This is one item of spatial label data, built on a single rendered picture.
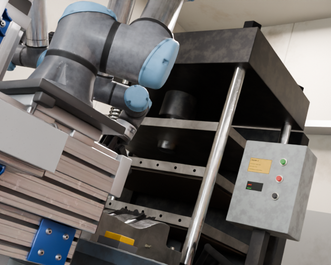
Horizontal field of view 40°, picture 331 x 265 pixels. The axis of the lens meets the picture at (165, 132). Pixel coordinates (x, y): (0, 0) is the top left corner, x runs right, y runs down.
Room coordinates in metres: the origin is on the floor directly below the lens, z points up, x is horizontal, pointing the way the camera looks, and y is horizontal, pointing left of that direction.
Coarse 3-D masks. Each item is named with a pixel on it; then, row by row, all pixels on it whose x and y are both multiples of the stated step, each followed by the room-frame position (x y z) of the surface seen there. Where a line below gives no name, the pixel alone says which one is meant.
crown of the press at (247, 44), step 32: (192, 32) 2.24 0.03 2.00; (224, 32) 2.11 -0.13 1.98; (256, 32) 2.00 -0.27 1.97; (192, 64) 2.21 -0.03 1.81; (224, 64) 2.10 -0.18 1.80; (256, 64) 2.06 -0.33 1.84; (160, 96) 2.84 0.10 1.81; (192, 96) 2.64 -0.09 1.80; (224, 96) 2.50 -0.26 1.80; (256, 96) 2.36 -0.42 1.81; (288, 96) 2.40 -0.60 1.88
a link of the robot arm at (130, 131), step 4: (116, 120) 1.44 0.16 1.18; (120, 120) 1.42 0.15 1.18; (124, 120) 1.42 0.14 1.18; (124, 124) 1.42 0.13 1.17; (128, 124) 1.42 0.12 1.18; (128, 128) 1.42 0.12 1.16; (132, 128) 1.43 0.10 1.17; (128, 132) 1.42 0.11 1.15; (132, 132) 1.44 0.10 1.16; (128, 136) 1.43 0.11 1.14; (132, 136) 1.45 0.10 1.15
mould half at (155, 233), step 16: (112, 224) 1.46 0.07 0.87; (128, 224) 1.51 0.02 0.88; (144, 224) 1.62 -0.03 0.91; (160, 224) 1.64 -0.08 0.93; (96, 240) 1.42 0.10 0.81; (144, 240) 1.59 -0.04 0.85; (160, 240) 1.66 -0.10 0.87; (144, 256) 1.61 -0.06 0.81; (160, 256) 1.68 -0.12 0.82; (176, 256) 1.76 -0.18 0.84
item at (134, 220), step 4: (124, 208) 1.81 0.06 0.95; (112, 212) 1.75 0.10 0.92; (116, 212) 1.76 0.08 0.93; (120, 212) 1.78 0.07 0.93; (124, 212) 1.74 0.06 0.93; (128, 212) 1.76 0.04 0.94; (132, 212) 1.77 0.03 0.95; (136, 212) 1.77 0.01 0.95; (140, 216) 1.70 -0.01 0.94; (144, 216) 1.72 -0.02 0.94; (128, 220) 1.66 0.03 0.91; (132, 220) 1.67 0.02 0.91; (136, 220) 1.67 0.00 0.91; (140, 220) 1.65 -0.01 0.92
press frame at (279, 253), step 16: (240, 128) 2.92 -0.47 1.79; (304, 144) 2.69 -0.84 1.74; (160, 160) 3.36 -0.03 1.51; (224, 176) 3.00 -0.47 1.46; (128, 192) 3.41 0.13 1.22; (160, 208) 3.27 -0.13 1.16; (176, 208) 3.19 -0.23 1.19; (192, 208) 3.11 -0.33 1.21; (208, 208) 3.04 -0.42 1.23; (208, 224) 3.02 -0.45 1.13; (224, 224) 2.94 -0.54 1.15; (240, 240) 2.86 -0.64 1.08; (272, 240) 2.67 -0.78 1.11; (208, 256) 2.98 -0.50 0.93; (224, 256) 2.91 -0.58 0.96; (240, 256) 2.84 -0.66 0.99; (272, 256) 2.65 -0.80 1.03
